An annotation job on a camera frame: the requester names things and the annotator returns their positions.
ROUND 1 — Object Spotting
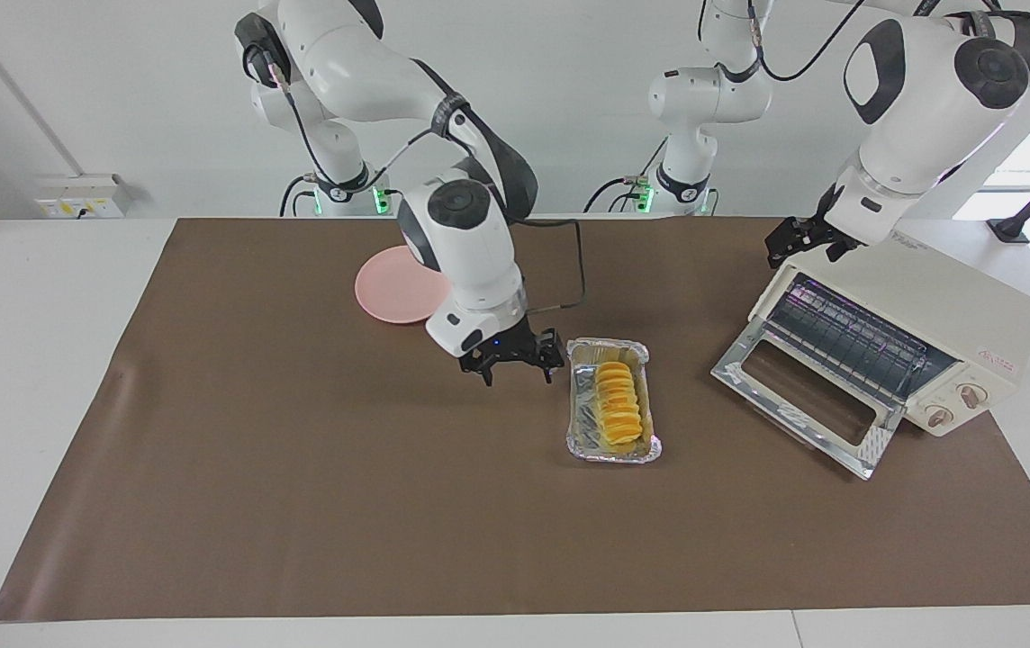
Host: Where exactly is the aluminium foil tray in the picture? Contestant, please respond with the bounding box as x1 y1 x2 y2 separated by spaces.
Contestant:
565 337 663 465

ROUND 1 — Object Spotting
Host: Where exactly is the golden ridged bread loaf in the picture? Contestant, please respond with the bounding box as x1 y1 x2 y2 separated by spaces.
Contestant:
593 360 645 444

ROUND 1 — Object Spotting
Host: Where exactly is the cream toaster oven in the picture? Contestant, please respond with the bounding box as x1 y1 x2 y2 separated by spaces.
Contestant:
749 229 1030 438

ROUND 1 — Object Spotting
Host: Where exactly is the glass oven door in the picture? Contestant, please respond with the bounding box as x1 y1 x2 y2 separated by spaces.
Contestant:
710 317 905 481

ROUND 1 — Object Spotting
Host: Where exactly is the pink round plate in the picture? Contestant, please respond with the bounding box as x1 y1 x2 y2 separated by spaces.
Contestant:
354 245 453 325

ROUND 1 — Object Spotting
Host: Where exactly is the brown table mat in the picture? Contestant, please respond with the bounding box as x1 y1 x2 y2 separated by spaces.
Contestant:
0 216 1030 622

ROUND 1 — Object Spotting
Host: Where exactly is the wire oven rack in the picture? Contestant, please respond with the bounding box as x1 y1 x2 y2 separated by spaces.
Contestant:
767 274 957 406

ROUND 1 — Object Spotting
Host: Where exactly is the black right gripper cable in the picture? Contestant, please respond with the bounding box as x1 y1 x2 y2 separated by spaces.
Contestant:
515 216 588 316

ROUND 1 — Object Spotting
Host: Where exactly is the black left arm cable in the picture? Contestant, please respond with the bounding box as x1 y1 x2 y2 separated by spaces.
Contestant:
746 0 867 84

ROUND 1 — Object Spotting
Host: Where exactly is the black left base cable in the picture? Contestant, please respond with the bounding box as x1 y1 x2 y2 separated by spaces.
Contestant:
583 135 669 214

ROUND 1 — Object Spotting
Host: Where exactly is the black base cable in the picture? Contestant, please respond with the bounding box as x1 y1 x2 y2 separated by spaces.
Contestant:
583 135 669 214
279 174 318 217

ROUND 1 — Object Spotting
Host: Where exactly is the black right base cable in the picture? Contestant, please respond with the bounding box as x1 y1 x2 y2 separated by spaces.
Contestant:
279 174 318 217

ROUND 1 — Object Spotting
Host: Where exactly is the white wall outlet box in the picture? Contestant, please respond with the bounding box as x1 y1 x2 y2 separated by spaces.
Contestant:
35 175 131 220

